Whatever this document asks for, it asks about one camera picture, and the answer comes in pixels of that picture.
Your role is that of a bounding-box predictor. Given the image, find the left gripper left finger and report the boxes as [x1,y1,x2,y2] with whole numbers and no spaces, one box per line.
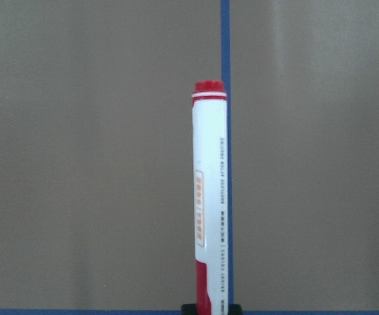
[180,303,198,315]

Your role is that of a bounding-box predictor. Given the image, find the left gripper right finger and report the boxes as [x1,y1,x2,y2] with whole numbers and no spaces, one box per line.
[228,304,244,315]

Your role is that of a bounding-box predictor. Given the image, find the red whiteboard marker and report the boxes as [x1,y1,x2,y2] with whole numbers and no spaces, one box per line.
[192,80,229,314]

